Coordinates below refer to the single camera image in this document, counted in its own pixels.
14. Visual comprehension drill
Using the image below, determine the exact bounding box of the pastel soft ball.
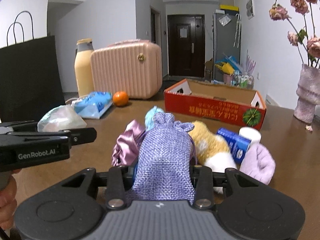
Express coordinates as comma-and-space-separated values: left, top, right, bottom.
37, 105, 87, 132

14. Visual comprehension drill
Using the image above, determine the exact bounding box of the pink satin drawstring pouch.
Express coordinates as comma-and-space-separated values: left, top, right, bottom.
111, 120, 146, 166

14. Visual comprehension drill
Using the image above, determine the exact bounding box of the lavender burlap drawstring pouch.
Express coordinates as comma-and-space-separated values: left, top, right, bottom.
126, 112, 195, 204

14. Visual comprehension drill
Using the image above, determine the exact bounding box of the yellow white plush toy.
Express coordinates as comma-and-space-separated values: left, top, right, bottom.
188, 120, 238, 195

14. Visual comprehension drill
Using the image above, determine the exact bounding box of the person's left hand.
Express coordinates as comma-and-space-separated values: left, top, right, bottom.
0, 175, 17, 230

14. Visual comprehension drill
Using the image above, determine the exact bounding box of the black paper shopping bag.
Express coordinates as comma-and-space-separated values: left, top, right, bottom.
1, 36, 65, 122

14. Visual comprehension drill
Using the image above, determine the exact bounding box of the blue tissue pack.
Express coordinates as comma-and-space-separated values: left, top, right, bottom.
71, 92, 113, 120

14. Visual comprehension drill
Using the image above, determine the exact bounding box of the cream yellow bottle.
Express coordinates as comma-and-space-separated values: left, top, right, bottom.
74, 38, 94, 96

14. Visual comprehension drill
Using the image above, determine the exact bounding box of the orange mandarin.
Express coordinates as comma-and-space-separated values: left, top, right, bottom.
112, 91, 129, 107

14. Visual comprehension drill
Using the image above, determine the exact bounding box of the light blue plush toy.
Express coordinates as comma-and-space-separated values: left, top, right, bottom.
144, 106, 164, 131

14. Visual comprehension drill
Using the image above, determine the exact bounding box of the pink ribbed cosmetic case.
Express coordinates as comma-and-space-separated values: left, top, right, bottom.
91, 40, 163, 99

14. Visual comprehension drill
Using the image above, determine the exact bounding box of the dark entrance door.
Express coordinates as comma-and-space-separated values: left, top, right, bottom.
168, 15, 206, 78

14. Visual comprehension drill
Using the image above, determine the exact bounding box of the blue milk carton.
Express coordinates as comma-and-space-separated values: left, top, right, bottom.
217, 128, 251, 164

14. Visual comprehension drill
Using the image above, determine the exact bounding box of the red cardboard fruit box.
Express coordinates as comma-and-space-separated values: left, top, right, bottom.
164, 79, 266, 130

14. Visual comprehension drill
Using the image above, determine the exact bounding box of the white round lid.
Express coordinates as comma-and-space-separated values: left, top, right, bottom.
239, 127, 261, 144

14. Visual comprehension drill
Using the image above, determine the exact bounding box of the metal utility cart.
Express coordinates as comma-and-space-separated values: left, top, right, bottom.
231, 70, 254, 89

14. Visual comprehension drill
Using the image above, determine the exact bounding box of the grey refrigerator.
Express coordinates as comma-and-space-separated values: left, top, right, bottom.
212, 11, 242, 81

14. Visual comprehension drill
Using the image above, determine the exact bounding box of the lavender fuzzy sock roll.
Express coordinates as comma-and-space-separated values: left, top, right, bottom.
240, 143, 276, 185

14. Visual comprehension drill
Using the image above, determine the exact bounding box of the yellow box atop refrigerator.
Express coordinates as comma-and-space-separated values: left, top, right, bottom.
220, 4, 239, 11

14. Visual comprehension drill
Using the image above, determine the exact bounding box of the purple textured vase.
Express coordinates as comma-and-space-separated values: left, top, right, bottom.
294, 64, 320, 124

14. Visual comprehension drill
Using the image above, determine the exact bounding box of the dried pink roses bouquet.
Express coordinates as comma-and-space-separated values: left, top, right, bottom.
268, 0, 319, 69

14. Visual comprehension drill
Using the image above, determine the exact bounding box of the white wall panel box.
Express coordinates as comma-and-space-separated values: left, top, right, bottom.
246, 0, 255, 20

